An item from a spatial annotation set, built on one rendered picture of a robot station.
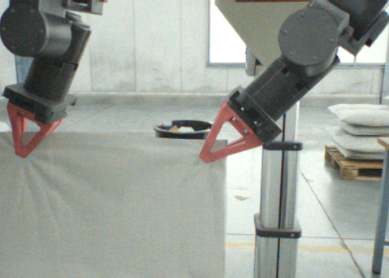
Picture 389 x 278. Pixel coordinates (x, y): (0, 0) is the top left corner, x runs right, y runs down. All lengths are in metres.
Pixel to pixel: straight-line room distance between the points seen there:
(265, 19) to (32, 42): 0.60
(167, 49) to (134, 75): 0.92
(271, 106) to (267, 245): 0.76
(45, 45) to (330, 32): 0.30
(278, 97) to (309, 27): 0.10
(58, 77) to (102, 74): 8.41
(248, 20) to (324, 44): 0.55
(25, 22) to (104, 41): 8.45
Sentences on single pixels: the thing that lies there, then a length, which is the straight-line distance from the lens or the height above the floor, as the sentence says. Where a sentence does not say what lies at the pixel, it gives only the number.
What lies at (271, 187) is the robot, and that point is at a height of 0.82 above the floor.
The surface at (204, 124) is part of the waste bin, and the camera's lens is 3.04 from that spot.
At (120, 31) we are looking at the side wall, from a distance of 8.82.
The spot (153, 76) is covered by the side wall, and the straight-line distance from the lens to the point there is 8.68.
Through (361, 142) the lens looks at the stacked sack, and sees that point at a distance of 3.90.
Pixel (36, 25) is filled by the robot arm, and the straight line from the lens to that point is 0.47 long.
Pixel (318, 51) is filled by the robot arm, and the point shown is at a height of 1.19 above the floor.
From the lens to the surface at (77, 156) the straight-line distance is 0.57.
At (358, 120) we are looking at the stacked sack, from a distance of 3.88.
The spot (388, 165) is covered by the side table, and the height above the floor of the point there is 0.62.
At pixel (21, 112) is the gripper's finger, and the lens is 0.57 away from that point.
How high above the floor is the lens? 1.19
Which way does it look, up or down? 13 degrees down
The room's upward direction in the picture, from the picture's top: straight up
